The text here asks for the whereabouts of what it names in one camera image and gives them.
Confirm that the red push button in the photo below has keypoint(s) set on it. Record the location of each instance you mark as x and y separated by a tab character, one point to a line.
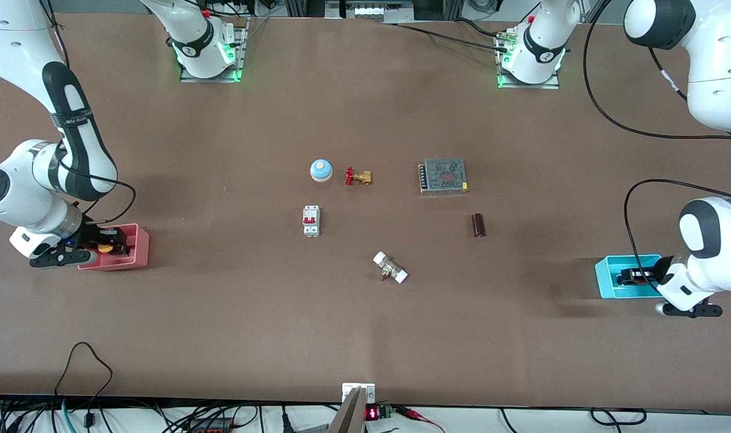
626	276

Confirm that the red digit display module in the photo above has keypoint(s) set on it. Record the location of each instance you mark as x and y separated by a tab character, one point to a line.
377	413

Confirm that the brown cylindrical capacitor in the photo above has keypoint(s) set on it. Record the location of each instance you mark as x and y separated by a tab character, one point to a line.
478	225

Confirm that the cyan plastic bin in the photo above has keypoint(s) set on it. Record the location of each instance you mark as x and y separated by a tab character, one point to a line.
607	279

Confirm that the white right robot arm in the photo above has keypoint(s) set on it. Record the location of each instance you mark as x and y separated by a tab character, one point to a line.
16	54

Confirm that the white circuit breaker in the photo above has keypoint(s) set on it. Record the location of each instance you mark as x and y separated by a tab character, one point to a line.
311	221

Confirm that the pink plastic bin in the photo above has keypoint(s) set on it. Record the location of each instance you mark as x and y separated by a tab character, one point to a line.
138	249

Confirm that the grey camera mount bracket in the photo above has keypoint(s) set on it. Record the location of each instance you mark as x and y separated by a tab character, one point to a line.
354	412

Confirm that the metal mesh power supply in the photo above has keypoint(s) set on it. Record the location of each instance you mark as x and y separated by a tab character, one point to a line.
442	175

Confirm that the blue dome bell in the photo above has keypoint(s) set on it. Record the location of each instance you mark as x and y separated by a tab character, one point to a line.
320	171

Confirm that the red clip lead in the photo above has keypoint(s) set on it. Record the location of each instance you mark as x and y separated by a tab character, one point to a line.
416	414

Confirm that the white power strip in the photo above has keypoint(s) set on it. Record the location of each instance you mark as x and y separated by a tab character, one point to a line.
371	9

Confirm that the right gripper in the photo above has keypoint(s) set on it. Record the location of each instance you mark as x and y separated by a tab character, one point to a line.
92	235

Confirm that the yellow push button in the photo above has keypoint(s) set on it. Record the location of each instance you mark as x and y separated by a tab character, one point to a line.
105	247

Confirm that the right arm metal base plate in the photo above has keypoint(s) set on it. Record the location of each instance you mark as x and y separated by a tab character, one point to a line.
240	54

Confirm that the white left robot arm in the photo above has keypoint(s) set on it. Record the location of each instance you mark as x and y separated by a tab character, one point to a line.
720	72

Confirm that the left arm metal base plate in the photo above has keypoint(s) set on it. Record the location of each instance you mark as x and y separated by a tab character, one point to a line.
558	81

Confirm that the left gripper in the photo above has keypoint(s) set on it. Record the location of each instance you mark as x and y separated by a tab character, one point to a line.
648	275

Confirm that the metal fitting white caps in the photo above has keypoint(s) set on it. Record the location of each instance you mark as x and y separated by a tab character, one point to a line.
390	267

